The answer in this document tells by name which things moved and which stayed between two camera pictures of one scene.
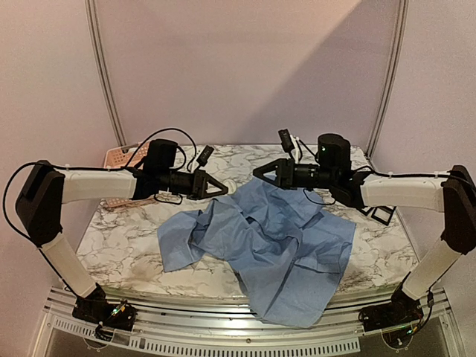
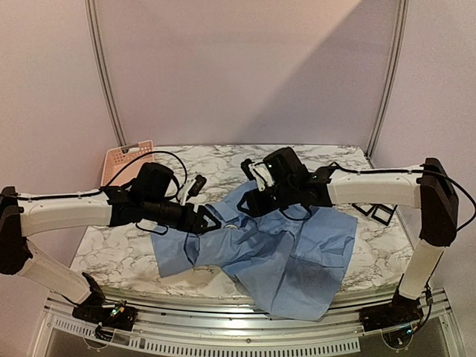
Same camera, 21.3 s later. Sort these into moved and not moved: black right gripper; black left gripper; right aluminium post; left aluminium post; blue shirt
Moved: black left gripper; black right gripper
Not moved: right aluminium post; left aluminium post; blue shirt
